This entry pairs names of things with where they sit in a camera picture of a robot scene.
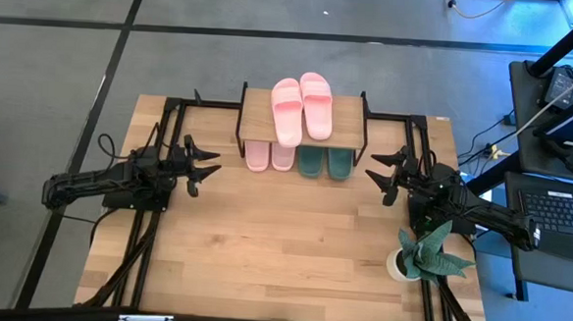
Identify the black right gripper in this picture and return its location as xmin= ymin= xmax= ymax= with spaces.
xmin=362 ymin=143 xmax=429 ymax=210

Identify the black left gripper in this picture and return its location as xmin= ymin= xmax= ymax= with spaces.
xmin=163 ymin=133 xmax=225 ymax=200

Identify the green slide sandal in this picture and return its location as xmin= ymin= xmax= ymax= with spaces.
xmin=325 ymin=146 xmax=357 ymax=182
xmin=295 ymin=144 xmax=327 ymax=181

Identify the pale pink slide sandal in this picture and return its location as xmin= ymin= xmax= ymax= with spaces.
xmin=269 ymin=142 xmax=298 ymax=174
xmin=241 ymin=138 xmax=273 ymax=175

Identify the coral pink slide sandal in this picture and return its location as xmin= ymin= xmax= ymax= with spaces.
xmin=268 ymin=77 xmax=307 ymax=149
xmin=295 ymin=71 xmax=338 ymax=142

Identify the green plant in white pot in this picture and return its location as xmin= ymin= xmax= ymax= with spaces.
xmin=385 ymin=215 xmax=480 ymax=291

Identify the yellow power plug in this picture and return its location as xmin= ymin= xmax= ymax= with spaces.
xmin=488 ymin=142 xmax=513 ymax=163

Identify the black office desk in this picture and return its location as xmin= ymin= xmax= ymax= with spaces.
xmin=501 ymin=58 xmax=573 ymax=184
xmin=496 ymin=170 xmax=573 ymax=305

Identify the black computer keyboard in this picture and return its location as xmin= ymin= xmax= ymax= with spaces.
xmin=514 ymin=187 xmax=573 ymax=241

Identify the black power adapter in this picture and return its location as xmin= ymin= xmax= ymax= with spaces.
xmin=543 ymin=65 xmax=573 ymax=111

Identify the wooden shelf black metal frame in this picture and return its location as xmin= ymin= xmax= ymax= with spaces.
xmin=233 ymin=80 xmax=373 ymax=168

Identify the black aluminium rig frame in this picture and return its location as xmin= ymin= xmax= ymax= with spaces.
xmin=0 ymin=78 xmax=573 ymax=321

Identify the black floor cable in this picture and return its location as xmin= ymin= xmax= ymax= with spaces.
xmin=456 ymin=112 xmax=522 ymax=171

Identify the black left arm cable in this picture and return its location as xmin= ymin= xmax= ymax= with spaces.
xmin=95 ymin=132 xmax=139 ymax=164

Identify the silver metal bracket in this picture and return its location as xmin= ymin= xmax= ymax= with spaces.
xmin=117 ymin=312 xmax=177 ymax=321

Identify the white hanging rope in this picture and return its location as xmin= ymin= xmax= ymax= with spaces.
xmin=512 ymin=58 xmax=573 ymax=143

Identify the yellow cable with plug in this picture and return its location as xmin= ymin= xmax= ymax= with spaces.
xmin=441 ymin=0 xmax=515 ymax=23

